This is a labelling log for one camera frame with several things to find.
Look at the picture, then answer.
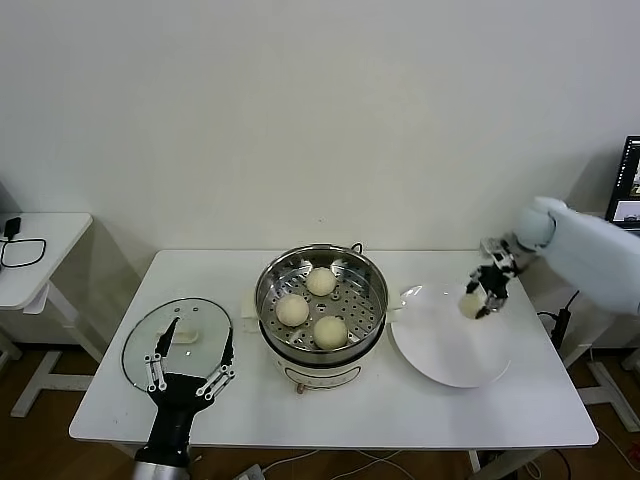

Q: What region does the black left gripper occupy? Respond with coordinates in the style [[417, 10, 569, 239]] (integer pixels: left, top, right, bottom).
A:
[[143, 315, 237, 450]]

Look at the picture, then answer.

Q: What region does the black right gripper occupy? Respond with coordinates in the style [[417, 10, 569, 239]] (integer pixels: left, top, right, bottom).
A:
[[465, 264, 525, 320]]

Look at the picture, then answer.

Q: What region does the white steamed baozi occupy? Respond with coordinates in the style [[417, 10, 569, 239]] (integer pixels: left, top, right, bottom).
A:
[[306, 267, 337, 296], [276, 293, 311, 326], [458, 293, 487, 320], [313, 315, 350, 350]]

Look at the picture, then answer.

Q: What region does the glass lid with white handle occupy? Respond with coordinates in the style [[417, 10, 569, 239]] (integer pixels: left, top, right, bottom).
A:
[[121, 297, 235, 391]]

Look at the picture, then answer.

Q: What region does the stainless steel steamer pot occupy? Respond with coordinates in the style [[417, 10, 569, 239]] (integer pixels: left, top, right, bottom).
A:
[[240, 282, 404, 397]]

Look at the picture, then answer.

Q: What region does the perforated steel steamer basket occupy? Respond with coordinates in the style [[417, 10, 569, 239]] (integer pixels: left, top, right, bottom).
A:
[[255, 243, 391, 355]]

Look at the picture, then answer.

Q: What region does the round white plate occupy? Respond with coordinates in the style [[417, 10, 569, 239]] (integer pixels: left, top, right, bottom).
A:
[[389, 283, 514, 390]]

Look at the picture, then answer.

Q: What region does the white floor power strip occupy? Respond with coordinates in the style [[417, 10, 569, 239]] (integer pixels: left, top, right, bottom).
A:
[[227, 463, 266, 480]]

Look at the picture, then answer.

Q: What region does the white standing desk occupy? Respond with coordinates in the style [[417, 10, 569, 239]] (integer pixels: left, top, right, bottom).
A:
[[549, 299, 640, 434]]

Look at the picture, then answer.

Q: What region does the open dark laptop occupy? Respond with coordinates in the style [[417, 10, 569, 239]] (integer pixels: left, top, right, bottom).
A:
[[604, 135, 640, 231]]

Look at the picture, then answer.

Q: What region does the small white side table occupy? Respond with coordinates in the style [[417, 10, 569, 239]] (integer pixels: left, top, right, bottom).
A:
[[0, 212, 106, 419]]

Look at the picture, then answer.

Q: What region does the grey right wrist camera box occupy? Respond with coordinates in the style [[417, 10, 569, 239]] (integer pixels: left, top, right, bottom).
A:
[[478, 235, 521, 269]]

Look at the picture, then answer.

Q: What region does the thin white floor cable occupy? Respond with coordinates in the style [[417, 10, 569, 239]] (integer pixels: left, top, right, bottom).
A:
[[259, 448, 476, 474]]

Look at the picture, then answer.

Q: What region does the black adapter cable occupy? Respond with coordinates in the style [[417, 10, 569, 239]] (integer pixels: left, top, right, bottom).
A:
[[0, 236, 49, 271]]

